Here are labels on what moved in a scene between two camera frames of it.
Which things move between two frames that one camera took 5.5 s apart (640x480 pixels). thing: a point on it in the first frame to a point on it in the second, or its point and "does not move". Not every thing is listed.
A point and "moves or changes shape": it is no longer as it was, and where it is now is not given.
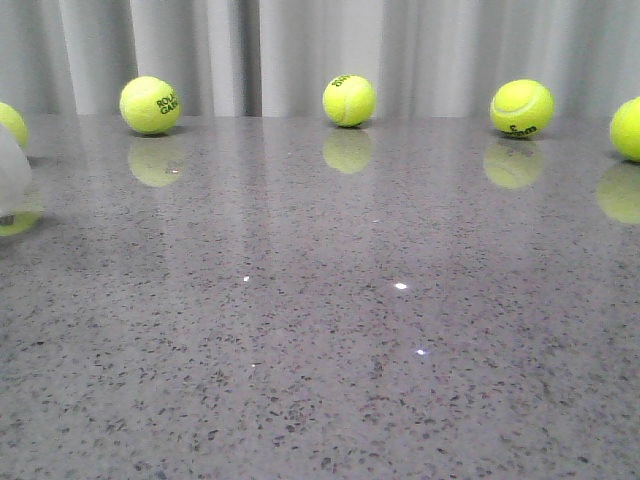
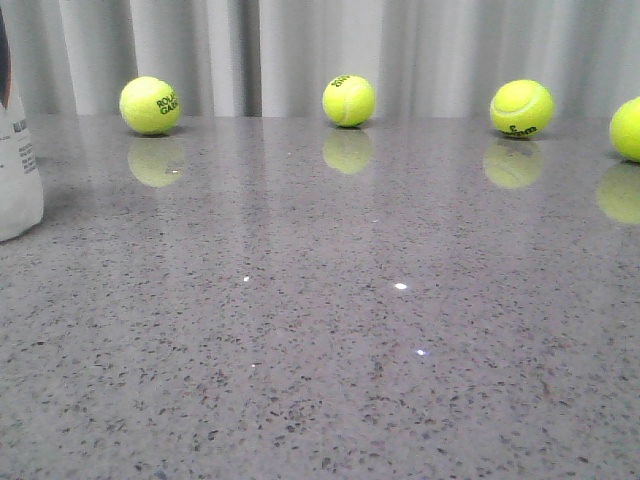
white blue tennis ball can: x=15 y=175 moves or changes shape
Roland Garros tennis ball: x=149 y=105 does not move
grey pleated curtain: x=276 y=57 does not move
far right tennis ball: x=625 y=128 does not move
